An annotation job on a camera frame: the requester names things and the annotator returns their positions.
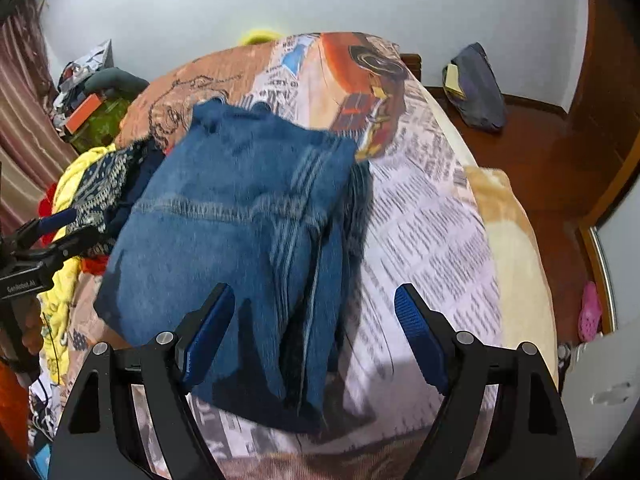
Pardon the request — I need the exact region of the blue denim jacket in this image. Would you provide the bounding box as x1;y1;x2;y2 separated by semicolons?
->
94;100;371;432

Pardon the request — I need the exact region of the red garment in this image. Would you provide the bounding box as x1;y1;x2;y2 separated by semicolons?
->
37;183;108;275

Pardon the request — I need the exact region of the yellow printed garment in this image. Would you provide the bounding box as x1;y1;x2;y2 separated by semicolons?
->
38;143;116;385

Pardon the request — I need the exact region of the navy patterned garment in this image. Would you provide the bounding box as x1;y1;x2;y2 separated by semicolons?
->
67;138;165;258

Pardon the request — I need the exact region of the striped brown curtain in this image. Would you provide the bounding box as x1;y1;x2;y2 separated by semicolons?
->
0;0;76;233

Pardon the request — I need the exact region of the white cabinet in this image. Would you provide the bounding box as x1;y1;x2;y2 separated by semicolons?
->
562;320;640;460

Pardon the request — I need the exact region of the beige blanket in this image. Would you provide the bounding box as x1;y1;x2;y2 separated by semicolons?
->
465;166;559;382

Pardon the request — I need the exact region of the pink slipper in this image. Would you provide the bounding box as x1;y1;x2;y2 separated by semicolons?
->
578;282;602;342

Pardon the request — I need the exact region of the cluttered bedside pile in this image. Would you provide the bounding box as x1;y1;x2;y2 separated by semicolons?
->
50;39;149;154

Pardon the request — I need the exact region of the newspaper print bed sheet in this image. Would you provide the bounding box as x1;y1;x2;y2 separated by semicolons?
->
115;32;505;479

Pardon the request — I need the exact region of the dark grey floor bag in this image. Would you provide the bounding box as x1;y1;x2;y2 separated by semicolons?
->
442;42;506;132

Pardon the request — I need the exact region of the wooden door frame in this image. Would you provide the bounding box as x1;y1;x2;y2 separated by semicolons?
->
568;0;639;334

